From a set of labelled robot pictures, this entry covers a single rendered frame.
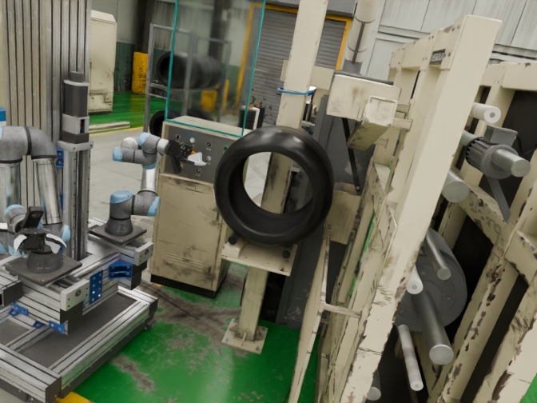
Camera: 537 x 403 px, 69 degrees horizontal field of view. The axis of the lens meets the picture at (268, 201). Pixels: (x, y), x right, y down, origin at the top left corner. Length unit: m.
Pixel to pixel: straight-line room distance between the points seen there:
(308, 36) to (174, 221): 1.57
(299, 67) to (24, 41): 1.25
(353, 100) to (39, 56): 1.34
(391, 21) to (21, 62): 9.74
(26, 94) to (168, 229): 1.36
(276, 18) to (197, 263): 9.42
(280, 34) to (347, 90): 10.12
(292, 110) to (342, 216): 0.63
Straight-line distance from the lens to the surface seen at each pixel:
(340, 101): 1.52
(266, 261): 2.08
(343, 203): 2.18
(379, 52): 11.00
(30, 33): 2.06
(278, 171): 2.23
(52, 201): 1.83
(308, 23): 2.16
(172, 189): 2.85
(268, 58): 11.66
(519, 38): 11.15
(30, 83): 2.08
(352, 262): 2.33
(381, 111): 1.44
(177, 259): 3.06
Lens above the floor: 1.80
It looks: 20 degrees down
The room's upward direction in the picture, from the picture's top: 11 degrees clockwise
